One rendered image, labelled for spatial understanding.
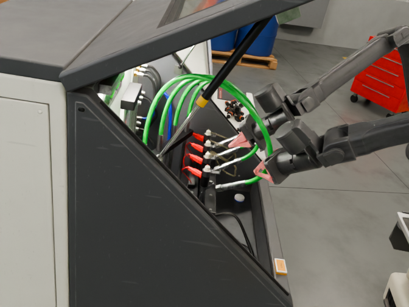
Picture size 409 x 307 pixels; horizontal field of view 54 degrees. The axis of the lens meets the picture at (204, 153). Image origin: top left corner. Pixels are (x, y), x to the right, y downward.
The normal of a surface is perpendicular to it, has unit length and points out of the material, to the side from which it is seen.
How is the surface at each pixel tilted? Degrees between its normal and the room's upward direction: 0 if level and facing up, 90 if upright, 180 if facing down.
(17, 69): 90
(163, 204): 90
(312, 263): 0
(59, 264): 90
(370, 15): 90
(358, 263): 0
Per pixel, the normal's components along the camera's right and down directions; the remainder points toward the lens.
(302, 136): -0.29, 0.61
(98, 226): -0.02, 0.50
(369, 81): -0.83, 0.16
